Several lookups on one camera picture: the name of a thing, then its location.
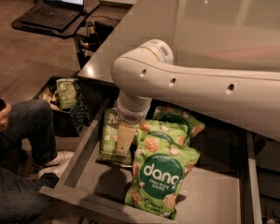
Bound dang rice chips bag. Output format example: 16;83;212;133
125;136;200;219
133;119;188;146
153;105;205;145

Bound middle Dang rice chips bag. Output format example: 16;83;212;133
133;119;188;146

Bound black laptop stand table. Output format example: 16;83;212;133
11;0;100;67

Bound black laptop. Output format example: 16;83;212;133
20;0;84;31

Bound rear Dang rice chips bag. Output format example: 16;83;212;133
153;105;205;145

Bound Kettle jalapeno chip bag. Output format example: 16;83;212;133
97;107;133;167

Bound black plastic crate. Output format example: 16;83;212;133
35;77;89;137

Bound person's near leg jeans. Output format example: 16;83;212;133
0;167;59;224

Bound front Dang rice chips bag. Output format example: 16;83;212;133
125;136;200;219

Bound person's leg in jeans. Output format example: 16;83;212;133
0;99;57;165

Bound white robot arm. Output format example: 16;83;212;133
111;39;280;142

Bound green chip bag in crate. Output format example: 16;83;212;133
56;78;77;109

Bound open grey drawer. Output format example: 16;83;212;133
38;84;263;224

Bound lower cabinet drawers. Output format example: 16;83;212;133
254;135;280;224

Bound white sneaker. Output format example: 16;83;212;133
32;151;74;178

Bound snack packet in crate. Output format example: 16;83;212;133
40;87;59;110

